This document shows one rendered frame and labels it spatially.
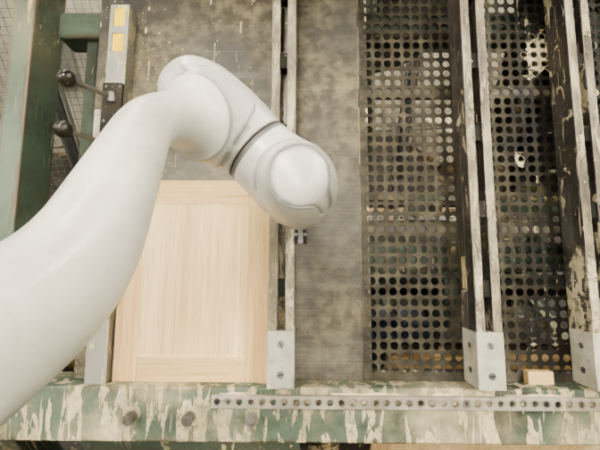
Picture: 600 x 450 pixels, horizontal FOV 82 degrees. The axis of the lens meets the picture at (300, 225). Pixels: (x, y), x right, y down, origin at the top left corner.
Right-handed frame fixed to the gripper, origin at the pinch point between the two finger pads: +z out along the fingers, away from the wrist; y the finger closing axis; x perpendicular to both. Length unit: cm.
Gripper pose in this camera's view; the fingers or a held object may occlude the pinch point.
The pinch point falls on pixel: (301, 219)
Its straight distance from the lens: 79.4
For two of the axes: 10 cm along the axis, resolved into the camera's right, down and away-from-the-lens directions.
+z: 0.1, 1.1, 9.9
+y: 0.0, -9.9, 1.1
